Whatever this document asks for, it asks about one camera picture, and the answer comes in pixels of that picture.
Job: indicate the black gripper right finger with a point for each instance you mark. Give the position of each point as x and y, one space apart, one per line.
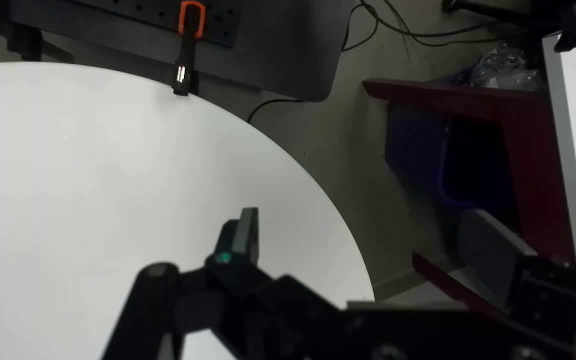
493 250

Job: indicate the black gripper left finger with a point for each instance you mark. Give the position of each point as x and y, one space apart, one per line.
236 252

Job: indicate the blue bin under desk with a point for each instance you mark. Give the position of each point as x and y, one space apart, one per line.
459 161

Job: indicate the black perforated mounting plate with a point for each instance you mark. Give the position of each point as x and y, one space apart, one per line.
284 47

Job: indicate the orange and black clamp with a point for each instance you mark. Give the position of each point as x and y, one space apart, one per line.
190 27

